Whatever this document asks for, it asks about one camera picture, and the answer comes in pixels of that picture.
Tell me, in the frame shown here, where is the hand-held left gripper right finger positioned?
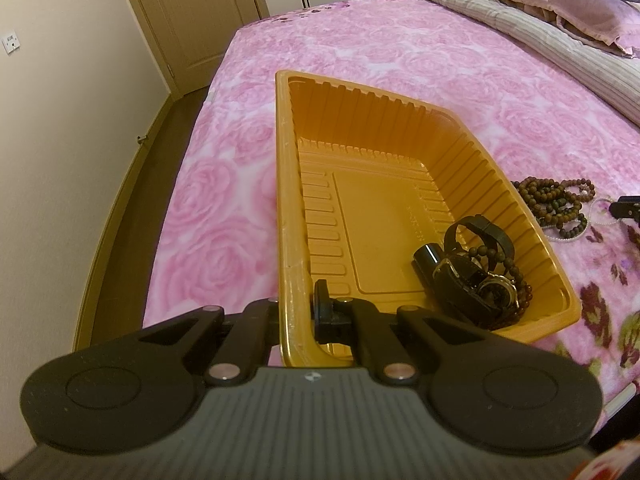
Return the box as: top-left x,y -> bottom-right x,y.
312,280 -> 501,386

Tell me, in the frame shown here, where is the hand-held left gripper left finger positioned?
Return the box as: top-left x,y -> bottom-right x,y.
139,299 -> 279,387

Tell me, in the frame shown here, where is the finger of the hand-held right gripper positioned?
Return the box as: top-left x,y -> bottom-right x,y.
610,195 -> 640,220

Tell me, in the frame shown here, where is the white pearl bracelet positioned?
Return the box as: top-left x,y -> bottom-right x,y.
544,194 -> 620,245

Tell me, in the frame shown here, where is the dark purple bead bracelet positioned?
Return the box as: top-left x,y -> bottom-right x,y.
549,210 -> 589,239

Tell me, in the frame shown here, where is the brown wooden bead necklace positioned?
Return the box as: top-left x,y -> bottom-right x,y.
512,176 -> 588,228

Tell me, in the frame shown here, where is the small black cylinder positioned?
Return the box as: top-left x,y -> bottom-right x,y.
412,243 -> 446,282

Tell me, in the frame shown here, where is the orange plastic tray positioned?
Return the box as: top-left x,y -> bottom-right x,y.
275,69 -> 582,367

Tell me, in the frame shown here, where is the dark brown bead bracelet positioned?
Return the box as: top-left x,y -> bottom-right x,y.
469,246 -> 534,312

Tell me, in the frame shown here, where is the black wristwatch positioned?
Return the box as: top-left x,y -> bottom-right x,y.
432,251 -> 519,332

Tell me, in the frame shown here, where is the grey striped quilt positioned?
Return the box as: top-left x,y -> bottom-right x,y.
408,0 -> 640,127

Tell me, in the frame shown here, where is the pink pillow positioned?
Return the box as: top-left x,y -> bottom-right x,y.
492,0 -> 640,59

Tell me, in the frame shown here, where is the red white patterned clothing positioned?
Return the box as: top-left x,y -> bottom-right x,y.
575,439 -> 640,480

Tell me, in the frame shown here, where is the pink floral blanket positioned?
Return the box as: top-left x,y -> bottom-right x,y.
142,0 -> 640,402

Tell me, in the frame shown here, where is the wooden door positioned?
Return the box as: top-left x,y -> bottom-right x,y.
115,0 -> 271,97

